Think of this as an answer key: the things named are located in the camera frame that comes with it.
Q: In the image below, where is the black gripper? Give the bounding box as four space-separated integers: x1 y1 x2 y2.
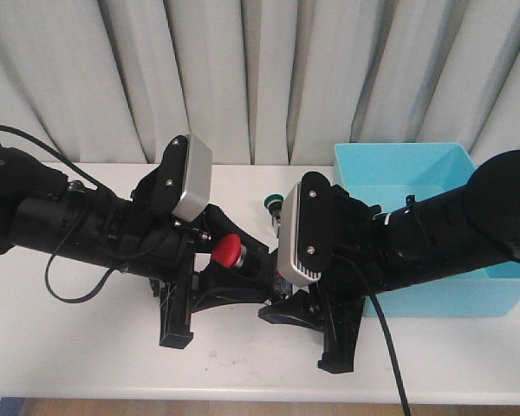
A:
257 185 381 373
112 203 275 349

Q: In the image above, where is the red push button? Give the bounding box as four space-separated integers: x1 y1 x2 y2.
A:
211 233 260 272
149 279 160 297

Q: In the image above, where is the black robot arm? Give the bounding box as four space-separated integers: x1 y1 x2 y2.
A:
258 150 520 374
0 136 274 349

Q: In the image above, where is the yellow push button near box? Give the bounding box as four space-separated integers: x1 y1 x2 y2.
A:
273 270 293 300

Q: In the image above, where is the light blue plastic box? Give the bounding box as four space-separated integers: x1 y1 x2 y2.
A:
334 143 520 318

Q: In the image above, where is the green push button centre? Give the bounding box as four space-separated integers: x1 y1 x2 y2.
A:
263 193 284 237

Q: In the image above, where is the grey pleated curtain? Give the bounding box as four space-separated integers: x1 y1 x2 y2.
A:
0 1 520 165

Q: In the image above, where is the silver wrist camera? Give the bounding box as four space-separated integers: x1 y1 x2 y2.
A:
150 134 212 222
276 172 335 287

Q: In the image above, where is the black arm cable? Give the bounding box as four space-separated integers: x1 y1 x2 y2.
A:
354 259 413 416
0 123 114 304

